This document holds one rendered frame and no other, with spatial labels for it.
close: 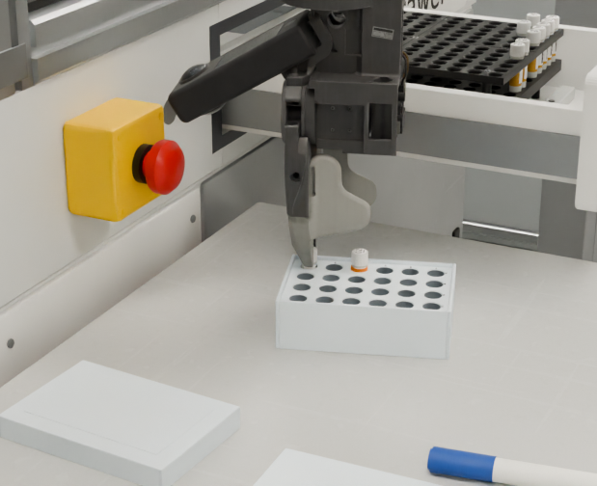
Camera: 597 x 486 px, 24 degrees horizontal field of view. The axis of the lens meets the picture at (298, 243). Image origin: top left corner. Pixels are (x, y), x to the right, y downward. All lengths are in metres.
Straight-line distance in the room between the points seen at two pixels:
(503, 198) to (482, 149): 1.97
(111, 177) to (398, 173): 0.70
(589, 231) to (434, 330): 1.24
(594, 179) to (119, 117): 0.36
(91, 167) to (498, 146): 0.33
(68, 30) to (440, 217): 0.91
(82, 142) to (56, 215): 0.06
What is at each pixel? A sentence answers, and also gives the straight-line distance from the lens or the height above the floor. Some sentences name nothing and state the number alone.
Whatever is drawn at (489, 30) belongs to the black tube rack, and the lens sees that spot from 1.31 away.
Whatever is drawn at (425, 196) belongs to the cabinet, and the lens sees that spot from 1.76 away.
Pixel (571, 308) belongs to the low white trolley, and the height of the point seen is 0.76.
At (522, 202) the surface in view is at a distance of 3.10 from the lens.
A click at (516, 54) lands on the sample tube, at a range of 1.21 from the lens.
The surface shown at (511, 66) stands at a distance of 1.20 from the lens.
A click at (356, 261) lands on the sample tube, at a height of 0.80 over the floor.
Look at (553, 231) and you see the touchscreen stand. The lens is 2.28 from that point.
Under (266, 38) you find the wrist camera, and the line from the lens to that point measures 0.99.
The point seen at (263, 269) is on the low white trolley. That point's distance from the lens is 1.13.
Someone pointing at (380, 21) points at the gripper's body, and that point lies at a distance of 0.97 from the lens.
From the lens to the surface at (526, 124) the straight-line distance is 1.12.
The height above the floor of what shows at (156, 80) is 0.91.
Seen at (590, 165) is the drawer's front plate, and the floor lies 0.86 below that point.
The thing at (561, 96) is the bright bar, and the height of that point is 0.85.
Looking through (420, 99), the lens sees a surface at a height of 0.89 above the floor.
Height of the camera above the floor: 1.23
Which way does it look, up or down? 23 degrees down
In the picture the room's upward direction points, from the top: straight up
